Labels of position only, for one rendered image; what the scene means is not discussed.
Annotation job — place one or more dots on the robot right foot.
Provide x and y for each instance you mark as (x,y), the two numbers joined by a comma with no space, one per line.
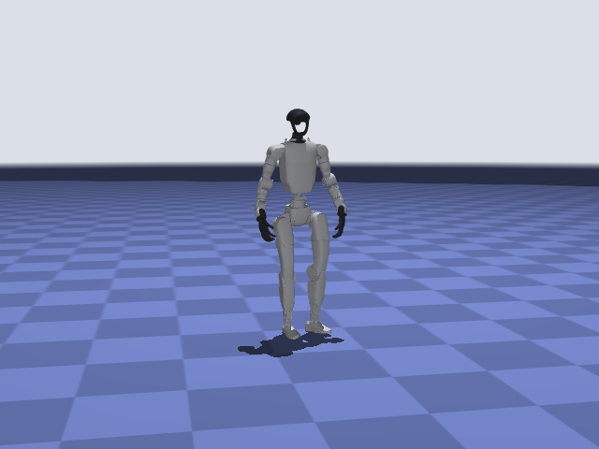
(291,332)

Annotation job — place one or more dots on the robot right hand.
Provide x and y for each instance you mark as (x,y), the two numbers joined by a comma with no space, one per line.
(264,226)

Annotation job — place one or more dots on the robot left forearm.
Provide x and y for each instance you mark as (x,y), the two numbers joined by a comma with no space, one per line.
(336,196)

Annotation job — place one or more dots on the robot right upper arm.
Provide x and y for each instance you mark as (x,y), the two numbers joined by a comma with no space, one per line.
(274,153)

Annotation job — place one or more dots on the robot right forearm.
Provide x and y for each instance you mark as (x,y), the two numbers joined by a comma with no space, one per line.
(261,198)

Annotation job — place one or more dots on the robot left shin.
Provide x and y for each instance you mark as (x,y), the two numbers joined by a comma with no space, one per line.
(316,291)

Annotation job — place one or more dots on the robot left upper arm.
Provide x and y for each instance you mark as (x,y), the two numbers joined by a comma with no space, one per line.
(324,165)

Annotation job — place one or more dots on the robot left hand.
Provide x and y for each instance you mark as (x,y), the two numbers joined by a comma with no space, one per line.
(341,221)

